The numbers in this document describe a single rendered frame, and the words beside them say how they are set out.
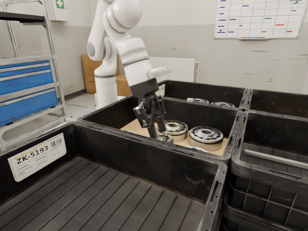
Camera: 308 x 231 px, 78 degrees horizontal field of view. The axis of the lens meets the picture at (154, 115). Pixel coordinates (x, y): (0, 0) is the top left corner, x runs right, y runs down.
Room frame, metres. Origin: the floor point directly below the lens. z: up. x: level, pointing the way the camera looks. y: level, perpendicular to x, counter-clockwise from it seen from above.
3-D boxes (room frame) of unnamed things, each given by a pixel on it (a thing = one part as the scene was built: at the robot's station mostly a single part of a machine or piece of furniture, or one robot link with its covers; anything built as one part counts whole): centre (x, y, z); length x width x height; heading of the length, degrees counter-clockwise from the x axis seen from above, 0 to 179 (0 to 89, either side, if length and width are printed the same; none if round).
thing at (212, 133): (0.53, -0.16, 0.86); 0.05 x 0.05 x 0.01
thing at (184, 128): (0.58, -0.06, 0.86); 0.10 x 0.10 x 0.01
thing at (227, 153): (0.51, -0.03, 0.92); 0.40 x 0.30 x 0.02; 62
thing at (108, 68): (0.86, 0.22, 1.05); 0.09 x 0.09 x 0.17; 49
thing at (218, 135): (0.53, -0.16, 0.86); 0.10 x 0.10 x 0.01
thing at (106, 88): (0.85, 0.22, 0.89); 0.09 x 0.09 x 0.17; 76
